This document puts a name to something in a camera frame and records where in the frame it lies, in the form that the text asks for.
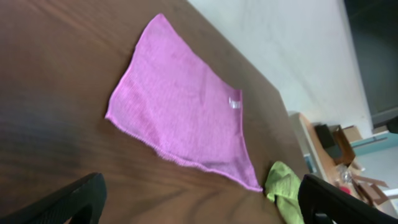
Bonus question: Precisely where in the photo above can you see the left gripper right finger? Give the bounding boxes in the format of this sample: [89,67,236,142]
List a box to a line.
[298,174,397,224]

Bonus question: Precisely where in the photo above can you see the cardboard box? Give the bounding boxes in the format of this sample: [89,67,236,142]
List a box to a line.
[331,125,363,166]

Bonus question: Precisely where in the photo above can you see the black box on desk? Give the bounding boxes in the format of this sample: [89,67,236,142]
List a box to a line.
[315,124,342,159]

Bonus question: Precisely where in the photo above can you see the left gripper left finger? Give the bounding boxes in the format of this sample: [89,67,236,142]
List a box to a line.
[1,172,107,224]

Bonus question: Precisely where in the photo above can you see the purple microfibre cloth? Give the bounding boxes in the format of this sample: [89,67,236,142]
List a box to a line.
[106,14,261,192]

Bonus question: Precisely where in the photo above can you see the crumpled green cloth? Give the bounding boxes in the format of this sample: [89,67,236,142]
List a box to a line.
[264,161,304,224]

